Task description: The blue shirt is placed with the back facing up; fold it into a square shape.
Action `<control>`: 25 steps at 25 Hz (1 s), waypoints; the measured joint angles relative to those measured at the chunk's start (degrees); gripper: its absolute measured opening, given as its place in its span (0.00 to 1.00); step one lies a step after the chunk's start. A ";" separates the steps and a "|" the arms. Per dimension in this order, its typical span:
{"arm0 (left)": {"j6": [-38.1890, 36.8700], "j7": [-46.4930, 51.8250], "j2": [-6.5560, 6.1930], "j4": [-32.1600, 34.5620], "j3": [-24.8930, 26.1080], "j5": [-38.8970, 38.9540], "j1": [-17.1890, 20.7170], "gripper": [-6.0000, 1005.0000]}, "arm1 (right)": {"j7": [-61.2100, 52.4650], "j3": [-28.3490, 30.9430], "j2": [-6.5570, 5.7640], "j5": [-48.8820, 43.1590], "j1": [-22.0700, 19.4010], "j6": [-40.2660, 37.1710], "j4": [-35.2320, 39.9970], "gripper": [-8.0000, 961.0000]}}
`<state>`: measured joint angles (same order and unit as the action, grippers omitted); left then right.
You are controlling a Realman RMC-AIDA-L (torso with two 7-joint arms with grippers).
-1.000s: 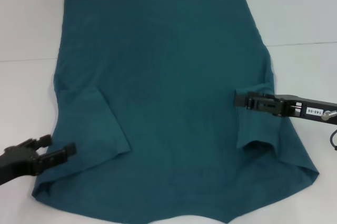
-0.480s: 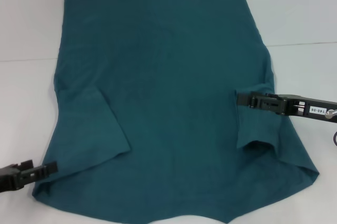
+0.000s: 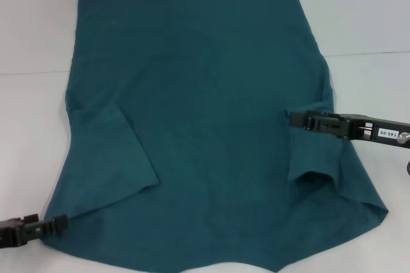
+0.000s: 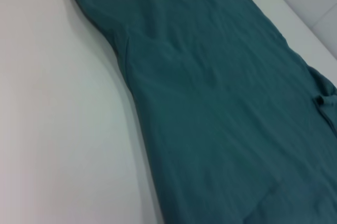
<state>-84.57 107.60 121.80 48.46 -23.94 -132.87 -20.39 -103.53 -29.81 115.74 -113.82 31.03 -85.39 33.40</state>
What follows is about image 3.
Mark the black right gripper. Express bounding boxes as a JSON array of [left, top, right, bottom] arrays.
[[288, 109, 410, 151]]

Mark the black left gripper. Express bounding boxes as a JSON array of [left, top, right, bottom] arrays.
[[0, 213, 69, 249]]

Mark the blue shirt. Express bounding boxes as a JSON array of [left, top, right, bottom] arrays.
[[41, 0, 390, 273]]

